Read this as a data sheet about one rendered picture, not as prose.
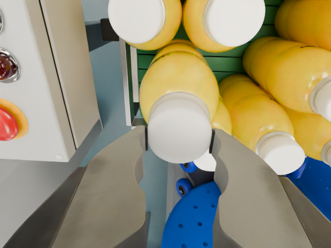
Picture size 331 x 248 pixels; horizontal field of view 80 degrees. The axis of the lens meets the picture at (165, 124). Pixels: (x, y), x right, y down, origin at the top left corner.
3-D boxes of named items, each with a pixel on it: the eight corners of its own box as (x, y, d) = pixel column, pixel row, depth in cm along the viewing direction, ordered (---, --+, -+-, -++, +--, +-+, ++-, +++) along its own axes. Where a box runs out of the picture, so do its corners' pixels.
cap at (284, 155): (279, 170, 22) (286, 182, 21) (250, 157, 21) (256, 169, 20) (306, 145, 20) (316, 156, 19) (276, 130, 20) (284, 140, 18)
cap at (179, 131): (217, 138, 13) (223, 155, 12) (165, 157, 14) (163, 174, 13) (195, 87, 12) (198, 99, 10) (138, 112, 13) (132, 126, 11)
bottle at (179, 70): (209, 75, 30) (248, 150, 13) (167, 93, 31) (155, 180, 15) (191, 27, 27) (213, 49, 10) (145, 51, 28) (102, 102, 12)
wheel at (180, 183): (191, 201, 38) (199, 196, 39) (181, 179, 39) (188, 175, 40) (180, 202, 42) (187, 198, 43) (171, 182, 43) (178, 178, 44)
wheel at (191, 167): (190, 179, 36) (198, 174, 37) (192, 160, 34) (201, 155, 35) (175, 165, 39) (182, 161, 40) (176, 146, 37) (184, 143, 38)
